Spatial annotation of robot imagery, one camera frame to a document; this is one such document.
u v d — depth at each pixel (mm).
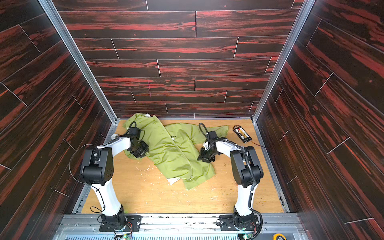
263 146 1105
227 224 733
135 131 827
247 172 512
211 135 822
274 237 692
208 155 851
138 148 848
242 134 1079
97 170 527
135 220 750
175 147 990
